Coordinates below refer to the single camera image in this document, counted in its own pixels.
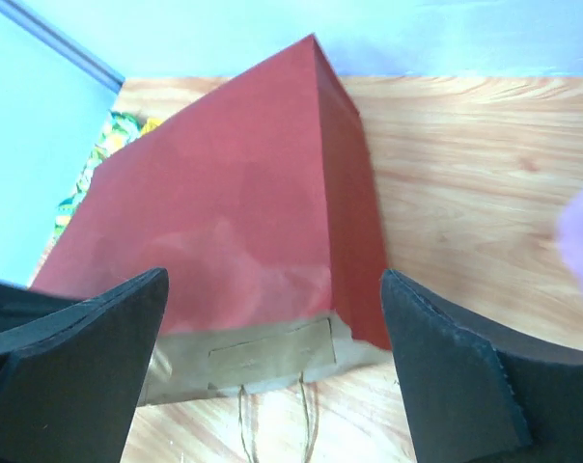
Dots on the green Fox's candy packet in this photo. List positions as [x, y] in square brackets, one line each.
[120, 129]

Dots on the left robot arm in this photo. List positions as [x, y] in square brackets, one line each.
[19, 306]

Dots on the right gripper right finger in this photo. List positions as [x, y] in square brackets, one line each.
[475, 390]

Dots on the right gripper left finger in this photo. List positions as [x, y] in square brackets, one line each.
[70, 381]

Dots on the red brown paper bag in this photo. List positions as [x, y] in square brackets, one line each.
[259, 200]

